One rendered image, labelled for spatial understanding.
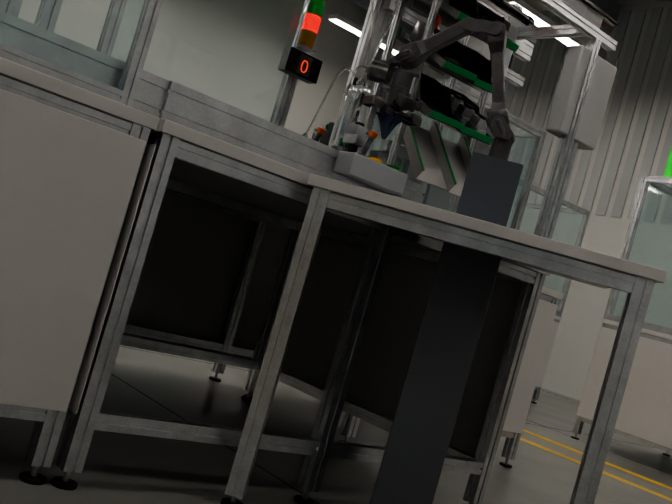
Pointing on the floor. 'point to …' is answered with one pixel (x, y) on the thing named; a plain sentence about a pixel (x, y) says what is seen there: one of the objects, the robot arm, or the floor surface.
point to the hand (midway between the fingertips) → (387, 127)
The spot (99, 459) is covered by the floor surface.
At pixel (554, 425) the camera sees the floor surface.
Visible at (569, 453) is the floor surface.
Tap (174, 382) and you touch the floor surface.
